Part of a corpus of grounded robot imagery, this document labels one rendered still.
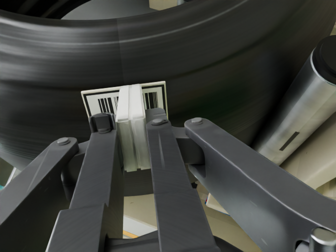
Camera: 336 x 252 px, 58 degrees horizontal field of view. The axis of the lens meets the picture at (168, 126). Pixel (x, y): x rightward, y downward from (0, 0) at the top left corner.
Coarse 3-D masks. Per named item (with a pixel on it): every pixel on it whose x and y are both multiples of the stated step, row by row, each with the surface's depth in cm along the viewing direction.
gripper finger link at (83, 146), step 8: (80, 144) 15; (80, 152) 14; (120, 152) 15; (72, 160) 14; (80, 160) 14; (120, 160) 15; (64, 168) 14; (72, 168) 14; (80, 168) 14; (64, 176) 14; (72, 176) 14; (64, 184) 14; (72, 184) 14
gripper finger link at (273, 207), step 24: (192, 120) 14; (216, 144) 12; (240, 144) 12; (192, 168) 14; (216, 168) 12; (240, 168) 10; (264, 168) 10; (216, 192) 12; (240, 192) 10; (264, 192) 9; (288, 192) 9; (312, 192) 8; (240, 216) 11; (264, 216) 9; (288, 216) 8; (312, 216) 8; (264, 240) 10; (288, 240) 8
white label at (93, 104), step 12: (144, 84) 22; (156, 84) 22; (84, 96) 21; (96, 96) 22; (108, 96) 22; (144, 96) 22; (156, 96) 22; (96, 108) 22; (108, 108) 22; (144, 108) 23
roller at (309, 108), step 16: (320, 48) 23; (304, 64) 25; (320, 64) 22; (304, 80) 25; (320, 80) 23; (288, 96) 28; (304, 96) 25; (320, 96) 24; (272, 112) 33; (288, 112) 28; (304, 112) 27; (320, 112) 26; (272, 128) 32; (288, 128) 30; (304, 128) 29; (256, 144) 38; (272, 144) 34; (288, 144) 32; (272, 160) 37
